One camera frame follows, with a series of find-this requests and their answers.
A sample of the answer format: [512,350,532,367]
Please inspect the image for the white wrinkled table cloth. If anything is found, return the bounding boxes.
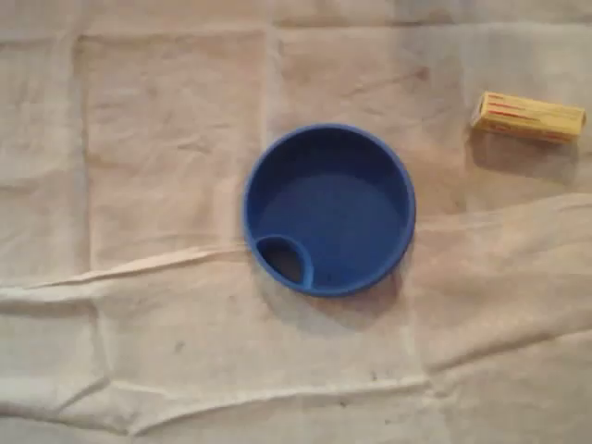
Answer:
[0,0,592,444]

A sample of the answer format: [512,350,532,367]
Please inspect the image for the blue plastic bowl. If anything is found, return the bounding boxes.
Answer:
[242,122,417,299]

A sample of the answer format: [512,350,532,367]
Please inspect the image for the yellow box with red print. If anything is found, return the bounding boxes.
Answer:
[470,91,587,147]

